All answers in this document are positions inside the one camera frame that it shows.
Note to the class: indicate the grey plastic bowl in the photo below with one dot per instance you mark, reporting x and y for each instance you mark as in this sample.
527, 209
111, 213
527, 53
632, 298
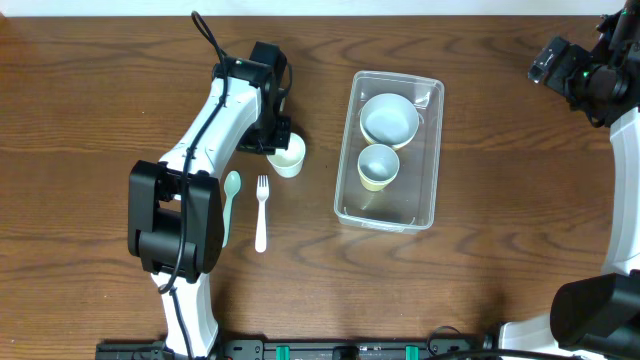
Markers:
389, 116

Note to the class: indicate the mint green plastic spoon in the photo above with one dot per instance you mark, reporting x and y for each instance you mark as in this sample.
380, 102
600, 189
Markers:
232, 186

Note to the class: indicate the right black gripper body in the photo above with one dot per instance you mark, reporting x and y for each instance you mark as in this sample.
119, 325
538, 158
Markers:
552, 67

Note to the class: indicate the white plastic fork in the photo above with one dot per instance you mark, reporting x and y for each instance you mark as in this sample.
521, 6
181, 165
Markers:
262, 195

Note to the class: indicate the white plastic cup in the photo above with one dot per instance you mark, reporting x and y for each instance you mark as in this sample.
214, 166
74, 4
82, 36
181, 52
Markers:
288, 163

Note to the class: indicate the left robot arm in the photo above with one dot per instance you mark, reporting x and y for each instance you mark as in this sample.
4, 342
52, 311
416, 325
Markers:
175, 213

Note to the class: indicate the clear plastic container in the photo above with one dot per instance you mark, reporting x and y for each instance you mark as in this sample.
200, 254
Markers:
406, 205

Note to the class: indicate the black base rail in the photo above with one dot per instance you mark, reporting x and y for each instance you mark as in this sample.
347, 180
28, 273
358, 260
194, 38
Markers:
259, 350

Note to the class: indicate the yellow plastic cup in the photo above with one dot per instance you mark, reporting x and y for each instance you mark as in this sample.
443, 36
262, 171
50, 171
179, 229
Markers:
375, 184

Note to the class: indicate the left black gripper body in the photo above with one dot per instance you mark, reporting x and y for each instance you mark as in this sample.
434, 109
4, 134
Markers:
270, 141

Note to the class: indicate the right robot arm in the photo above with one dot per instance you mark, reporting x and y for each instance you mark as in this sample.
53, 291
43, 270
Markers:
598, 317

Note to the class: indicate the grey plastic cup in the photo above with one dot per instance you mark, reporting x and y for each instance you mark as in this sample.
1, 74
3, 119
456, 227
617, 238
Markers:
378, 163

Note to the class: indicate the white plastic bowl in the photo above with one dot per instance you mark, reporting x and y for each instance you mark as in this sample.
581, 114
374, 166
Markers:
395, 146

